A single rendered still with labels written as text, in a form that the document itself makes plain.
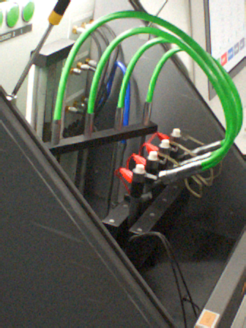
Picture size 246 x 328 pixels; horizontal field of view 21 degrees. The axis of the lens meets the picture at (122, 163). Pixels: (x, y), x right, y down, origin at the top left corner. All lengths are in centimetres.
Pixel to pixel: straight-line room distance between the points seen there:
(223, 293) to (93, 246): 35
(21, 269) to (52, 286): 6
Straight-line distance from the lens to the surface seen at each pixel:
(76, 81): 168
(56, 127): 144
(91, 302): 115
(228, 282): 137
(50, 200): 109
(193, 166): 135
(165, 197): 157
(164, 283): 154
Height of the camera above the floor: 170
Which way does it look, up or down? 25 degrees down
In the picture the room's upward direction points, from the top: 8 degrees clockwise
